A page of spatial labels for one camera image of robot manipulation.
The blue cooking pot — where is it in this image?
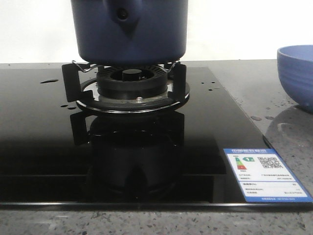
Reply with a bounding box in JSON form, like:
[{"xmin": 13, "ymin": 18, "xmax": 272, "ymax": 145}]
[{"xmin": 71, "ymin": 0, "xmax": 188, "ymax": 66}]

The blue ceramic bowl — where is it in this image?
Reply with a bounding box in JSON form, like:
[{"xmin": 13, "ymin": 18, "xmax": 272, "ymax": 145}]
[{"xmin": 277, "ymin": 45, "xmax": 313, "ymax": 113}]

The right black pot support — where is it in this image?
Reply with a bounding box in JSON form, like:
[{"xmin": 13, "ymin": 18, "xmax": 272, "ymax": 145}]
[{"xmin": 62, "ymin": 61, "xmax": 190, "ymax": 114}]

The right black gas burner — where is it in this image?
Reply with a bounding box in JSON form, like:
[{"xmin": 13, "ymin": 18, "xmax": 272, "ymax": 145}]
[{"xmin": 96, "ymin": 66, "xmax": 167, "ymax": 99}]

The black glass gas stove top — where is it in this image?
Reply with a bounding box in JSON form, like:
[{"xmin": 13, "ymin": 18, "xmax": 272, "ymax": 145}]
[{"xmin": 0, "ymin": 68, "xmax": 313, "ymax": 212}]

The blue energy label sticker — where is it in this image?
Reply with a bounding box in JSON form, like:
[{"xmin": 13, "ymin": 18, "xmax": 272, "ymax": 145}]
[{"xmin": 224, "ymin": 148, "xmax": 313, "ymax": 203}]

